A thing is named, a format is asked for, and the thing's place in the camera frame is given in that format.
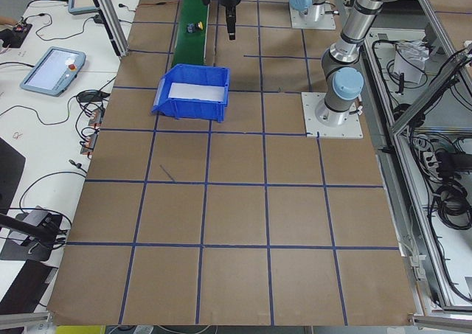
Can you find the green conveyor belt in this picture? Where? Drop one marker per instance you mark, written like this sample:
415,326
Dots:
191,38

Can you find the blue bin with foam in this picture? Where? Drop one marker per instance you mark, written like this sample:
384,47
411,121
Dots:
192,109

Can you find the far teach pendant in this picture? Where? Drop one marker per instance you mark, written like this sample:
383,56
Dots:
79,7

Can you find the teach pendant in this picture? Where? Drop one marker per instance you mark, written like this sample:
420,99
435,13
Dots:
79,7
54,72

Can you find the near teach pendant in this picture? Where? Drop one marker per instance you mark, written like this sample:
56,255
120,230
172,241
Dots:
54,72

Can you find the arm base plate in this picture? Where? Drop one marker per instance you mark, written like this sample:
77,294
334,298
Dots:
317,16
321,122

